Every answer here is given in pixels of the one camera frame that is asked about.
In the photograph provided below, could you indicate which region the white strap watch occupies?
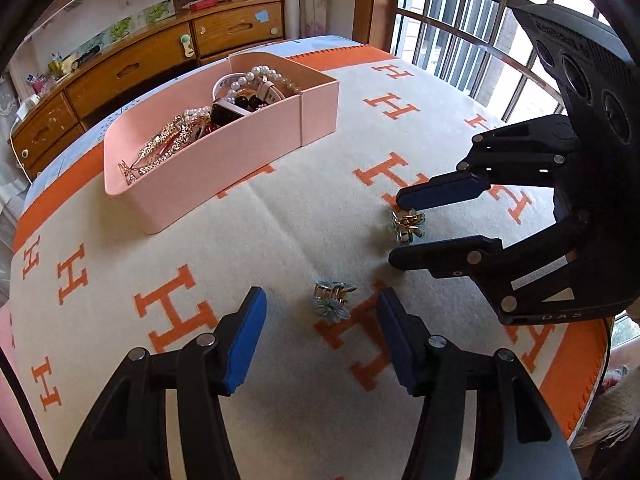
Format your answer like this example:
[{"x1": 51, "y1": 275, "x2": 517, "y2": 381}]
[{"x1": 212, "y1": 74, "x2": 287, "y2": 129}]

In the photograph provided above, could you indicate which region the metal window grille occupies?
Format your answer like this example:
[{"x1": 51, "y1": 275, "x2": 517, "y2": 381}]
[{"x1": 390, "y1": 0, "x2": 603, "y2": 128}]

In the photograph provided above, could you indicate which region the pink organizer box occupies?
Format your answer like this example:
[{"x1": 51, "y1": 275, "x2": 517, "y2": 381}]
[{"x1": 103, "y1": 51, "x2": 341, "y2": 235}]

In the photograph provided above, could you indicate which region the white power adapter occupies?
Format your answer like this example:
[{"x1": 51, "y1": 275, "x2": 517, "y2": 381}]
[{"x1": 17, "y1": 94, "x2": 42, "y2": 119}]

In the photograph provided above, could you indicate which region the blue flower hair clip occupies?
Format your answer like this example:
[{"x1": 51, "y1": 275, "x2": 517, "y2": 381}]
[
  {"x1": 389, "y1": 210, "x2": 427, "y2": 242},
  {"x1": 312, "y1": 280, "x2": 357, "y2": 320}
]

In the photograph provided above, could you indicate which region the black bead bracelet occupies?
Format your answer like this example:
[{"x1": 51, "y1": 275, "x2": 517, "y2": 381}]
[{"x1": 234, "y1": 92, "x2": 269, "y2": 114}]

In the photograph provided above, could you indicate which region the pearl bracelet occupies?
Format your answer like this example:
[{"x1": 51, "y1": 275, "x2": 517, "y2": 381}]
[{"x1": 240, "y1": 64, "x2": 304, "y2": 96}]

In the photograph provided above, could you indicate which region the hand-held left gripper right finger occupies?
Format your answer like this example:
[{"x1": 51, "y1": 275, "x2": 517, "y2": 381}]
[{"x1": 376, "y1": 286, "x2": 582, "y2": 480}]

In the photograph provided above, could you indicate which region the wooden desk with drawers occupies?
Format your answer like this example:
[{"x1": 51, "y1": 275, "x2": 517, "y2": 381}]
[{"x1": 10, "y1": 0, "x2": 286, "y2": 182}]

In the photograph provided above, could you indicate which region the long pearl necklace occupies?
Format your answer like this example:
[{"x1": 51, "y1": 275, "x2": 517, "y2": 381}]
[{"x1": 223, "y1": 74, "x2": 252, "y2": 107}]

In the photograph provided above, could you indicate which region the cream orange letter-print blanket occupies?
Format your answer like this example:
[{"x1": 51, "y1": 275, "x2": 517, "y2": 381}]
[{"x1": 10, "y1": 45, "x2": 609, "y2": 480}]

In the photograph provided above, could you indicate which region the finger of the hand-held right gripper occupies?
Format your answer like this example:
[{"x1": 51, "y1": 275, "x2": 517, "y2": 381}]
[
  {"x1": 388, "y1": 211, "x2": 592, "y2": 282},
  {"x1": 396, "y1": 114, "x2": 584, "y2": 210}
]

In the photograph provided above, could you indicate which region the floral curtain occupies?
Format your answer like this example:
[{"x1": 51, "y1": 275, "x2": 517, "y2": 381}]
[{"x1": 284, "y1": 0, "x2": 353, "y2": 43}]

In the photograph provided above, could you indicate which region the pink bed sheet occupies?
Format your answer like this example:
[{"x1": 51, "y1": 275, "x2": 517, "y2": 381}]
[{"x1": 0, "y1": 305, "x2": 57, "y2": 480}]

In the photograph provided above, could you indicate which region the black flashlight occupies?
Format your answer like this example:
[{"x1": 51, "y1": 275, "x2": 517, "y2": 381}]
[{"x1": 74, "y1": 46, "x2": 104, "y2": 69}]

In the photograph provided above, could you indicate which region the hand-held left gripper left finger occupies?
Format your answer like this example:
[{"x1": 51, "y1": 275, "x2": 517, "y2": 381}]
[{"x1": 60, "y1": 286, "x2": 268, "y2": 480}]

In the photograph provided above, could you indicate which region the gold rhinestone jewelry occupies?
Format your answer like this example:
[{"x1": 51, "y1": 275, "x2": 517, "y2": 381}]
[{"x1": 118, "y1": 107, "x2": 211, "y2": 182}]

